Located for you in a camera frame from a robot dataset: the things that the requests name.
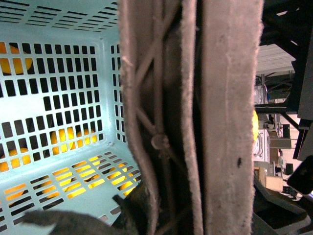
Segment dark padded left gripper finger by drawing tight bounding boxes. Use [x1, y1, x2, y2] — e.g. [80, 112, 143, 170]
[22, 182, 148, 235]

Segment light blue plastic basket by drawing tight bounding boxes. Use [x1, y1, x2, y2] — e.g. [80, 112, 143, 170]
[0, 0, 140, 235]

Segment brown basket handle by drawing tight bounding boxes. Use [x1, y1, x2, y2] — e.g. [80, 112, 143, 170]
[118, 0, 264, 235]

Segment yellow fruit under basket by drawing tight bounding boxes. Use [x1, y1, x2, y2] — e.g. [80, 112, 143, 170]
[50, 127, 98, 155]

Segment orange mango behind basket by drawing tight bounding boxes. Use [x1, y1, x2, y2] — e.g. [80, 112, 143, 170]
[0, 42, 33, 75]

